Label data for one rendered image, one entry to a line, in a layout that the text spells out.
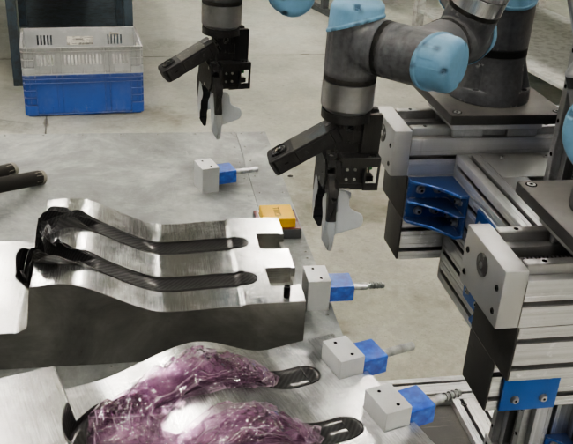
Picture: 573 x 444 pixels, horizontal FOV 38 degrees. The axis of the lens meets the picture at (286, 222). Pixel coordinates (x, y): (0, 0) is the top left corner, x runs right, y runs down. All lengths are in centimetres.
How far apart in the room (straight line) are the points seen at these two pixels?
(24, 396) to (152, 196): 76
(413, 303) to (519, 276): 178
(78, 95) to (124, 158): 257
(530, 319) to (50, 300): 64
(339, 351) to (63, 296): 37
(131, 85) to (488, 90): 304
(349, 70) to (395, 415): 46
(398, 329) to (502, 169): 129
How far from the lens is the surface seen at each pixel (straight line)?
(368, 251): 315
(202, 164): 167
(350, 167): 119
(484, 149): 158
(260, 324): 117
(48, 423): 94
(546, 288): 113
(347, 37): 112
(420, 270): 307
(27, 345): 118
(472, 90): 156
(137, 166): 179
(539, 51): 519
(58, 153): 187
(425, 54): 107
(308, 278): 129
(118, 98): 441
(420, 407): 104
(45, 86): 437
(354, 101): 114
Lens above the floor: 152
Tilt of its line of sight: 27 degrees down
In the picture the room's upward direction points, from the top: 3 degrees clockwise
